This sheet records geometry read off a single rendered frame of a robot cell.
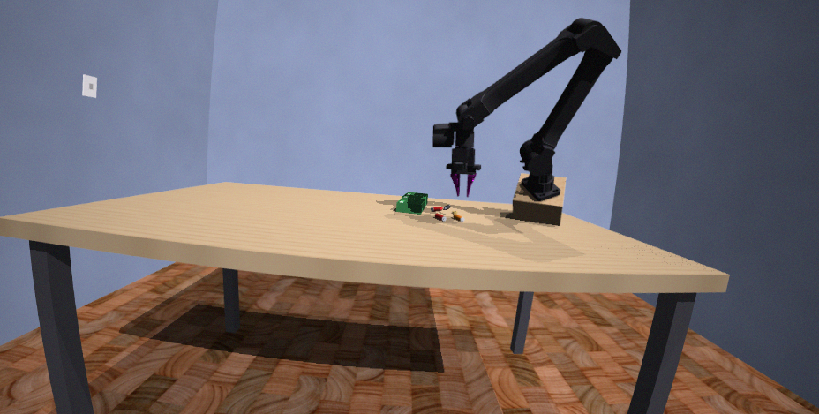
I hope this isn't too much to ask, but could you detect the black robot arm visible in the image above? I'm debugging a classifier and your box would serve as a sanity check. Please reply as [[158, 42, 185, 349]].
[[432, 18, 621, 201]]

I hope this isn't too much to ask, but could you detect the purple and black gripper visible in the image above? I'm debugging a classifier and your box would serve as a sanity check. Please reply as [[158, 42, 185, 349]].
[[446, 163, 481, 197]]

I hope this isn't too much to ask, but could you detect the green rack of three bins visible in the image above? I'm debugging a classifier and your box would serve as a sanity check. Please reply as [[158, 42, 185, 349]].
[[396, 192, 428, 215]]

